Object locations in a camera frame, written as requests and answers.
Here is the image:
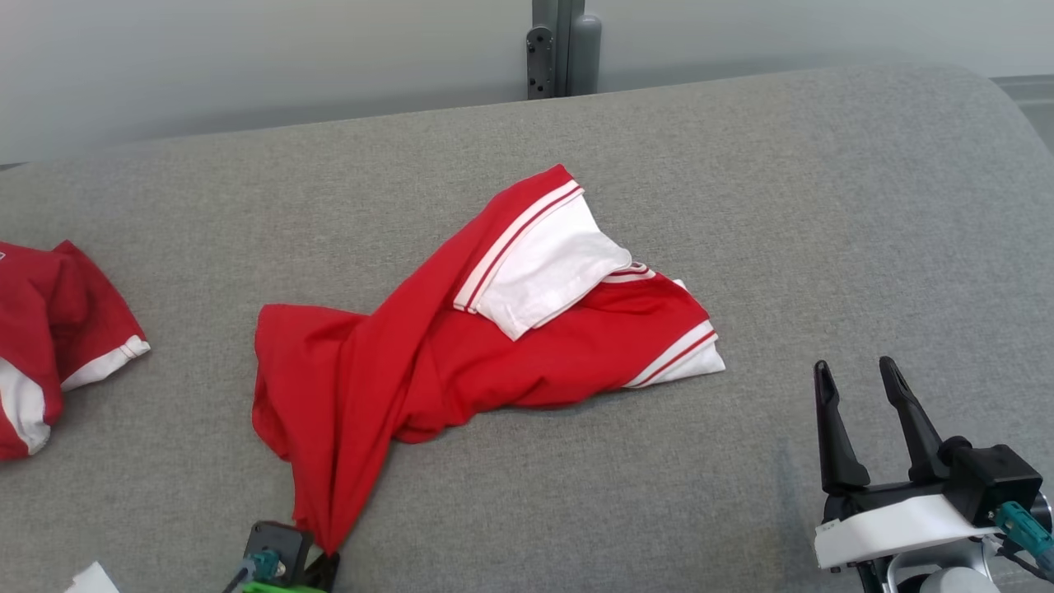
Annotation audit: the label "teal camera connector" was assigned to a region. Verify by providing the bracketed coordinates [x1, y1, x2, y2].
[243, 548, 286, 582]
[991, 501, 1054, 573]

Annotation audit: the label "dark grey hinge bracket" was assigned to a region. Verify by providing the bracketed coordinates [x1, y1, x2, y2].
[527, 25, 557, 101]

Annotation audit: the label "grey fabric sofa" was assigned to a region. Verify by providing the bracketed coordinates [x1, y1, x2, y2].
[0, 64, 1054, 593]

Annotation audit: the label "teal left camera connector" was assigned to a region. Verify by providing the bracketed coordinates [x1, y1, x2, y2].
[243, 548, 286, 582]

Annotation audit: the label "white paper tag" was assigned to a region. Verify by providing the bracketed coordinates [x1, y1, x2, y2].
[64, 562, 121, 593]

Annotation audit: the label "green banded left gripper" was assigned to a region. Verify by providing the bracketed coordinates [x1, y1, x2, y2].
[239, 552, 341, 593]

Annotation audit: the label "red shorts with white band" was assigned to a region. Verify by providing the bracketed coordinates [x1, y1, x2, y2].
[0, 239, 152, 460]

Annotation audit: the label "teal right camera connector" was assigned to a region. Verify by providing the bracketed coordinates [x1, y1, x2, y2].
[991, 501, 1054, 573]

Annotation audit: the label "grey metal floor rail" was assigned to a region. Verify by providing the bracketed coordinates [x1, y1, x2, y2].
[992, 74, 1054, 104]

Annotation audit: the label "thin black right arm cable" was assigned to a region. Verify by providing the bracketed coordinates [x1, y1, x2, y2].
[999, 542, 1054, 582]

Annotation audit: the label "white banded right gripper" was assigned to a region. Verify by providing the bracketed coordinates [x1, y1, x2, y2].
[814, 356, 1001, 571]

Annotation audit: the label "red and white striped shirt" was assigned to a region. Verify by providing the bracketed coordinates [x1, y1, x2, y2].
[251, 163, 727, 557]

